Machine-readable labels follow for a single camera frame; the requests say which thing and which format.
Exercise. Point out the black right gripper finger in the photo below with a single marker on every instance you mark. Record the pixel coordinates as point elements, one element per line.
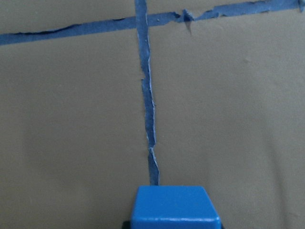
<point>126,225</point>

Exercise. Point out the blue wooden cube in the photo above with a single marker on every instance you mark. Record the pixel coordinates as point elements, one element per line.
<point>174,207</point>

